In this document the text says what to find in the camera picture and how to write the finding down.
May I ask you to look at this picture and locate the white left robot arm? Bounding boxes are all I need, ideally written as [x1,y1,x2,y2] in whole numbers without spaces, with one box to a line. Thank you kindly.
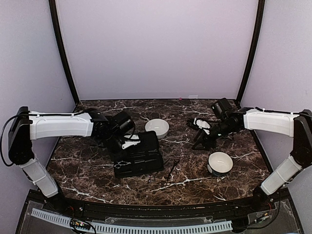
[4,106,141,213]

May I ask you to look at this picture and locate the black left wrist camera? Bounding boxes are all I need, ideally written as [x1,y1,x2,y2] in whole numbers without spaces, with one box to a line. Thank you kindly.
[113,111,135,134]

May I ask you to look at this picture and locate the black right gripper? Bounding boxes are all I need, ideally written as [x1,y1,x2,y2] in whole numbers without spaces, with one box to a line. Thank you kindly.
[192,118,235,151]

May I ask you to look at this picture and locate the black frame post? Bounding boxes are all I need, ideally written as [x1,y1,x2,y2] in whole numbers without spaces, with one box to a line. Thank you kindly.
[48,0,80,104]
[235,0,266,105]

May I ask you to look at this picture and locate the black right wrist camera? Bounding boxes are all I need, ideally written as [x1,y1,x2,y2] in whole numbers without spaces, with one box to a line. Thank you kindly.
[211,97,232,119]

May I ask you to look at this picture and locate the white bowl with teal base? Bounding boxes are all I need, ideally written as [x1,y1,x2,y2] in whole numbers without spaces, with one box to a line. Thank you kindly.
[207,152,234,176]

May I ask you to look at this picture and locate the black left frame post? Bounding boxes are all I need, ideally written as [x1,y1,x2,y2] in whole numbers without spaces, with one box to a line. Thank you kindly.
[48,0,80,104]

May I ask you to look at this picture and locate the black hair clip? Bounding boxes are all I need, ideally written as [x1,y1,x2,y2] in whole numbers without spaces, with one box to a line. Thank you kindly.
[167,160,180,181]

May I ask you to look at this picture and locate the plain white bowl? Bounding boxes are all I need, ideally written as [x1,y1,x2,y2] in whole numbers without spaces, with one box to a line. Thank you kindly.
[145,118,170,139]

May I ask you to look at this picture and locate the silver hair cutting scissors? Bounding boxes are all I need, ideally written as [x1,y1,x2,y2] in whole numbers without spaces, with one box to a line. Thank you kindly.
[113,161,131,169]

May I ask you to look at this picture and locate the black zippered tool case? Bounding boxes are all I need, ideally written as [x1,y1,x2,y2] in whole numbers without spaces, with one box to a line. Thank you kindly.
[111,131,164,178]

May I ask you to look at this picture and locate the silver thinning scissors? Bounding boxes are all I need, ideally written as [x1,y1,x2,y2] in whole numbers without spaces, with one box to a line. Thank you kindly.
[147,177,156,183]

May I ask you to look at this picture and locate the black right frame post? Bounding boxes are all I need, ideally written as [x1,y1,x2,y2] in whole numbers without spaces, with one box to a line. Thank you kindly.
[235,0,266,105]

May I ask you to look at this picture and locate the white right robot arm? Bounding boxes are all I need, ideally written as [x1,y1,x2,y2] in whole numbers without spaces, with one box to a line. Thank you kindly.
[186,105,312,212]

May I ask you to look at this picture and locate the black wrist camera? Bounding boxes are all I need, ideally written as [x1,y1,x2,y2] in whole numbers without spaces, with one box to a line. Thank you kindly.
[211,97,232,119]
[113,111,135,134]

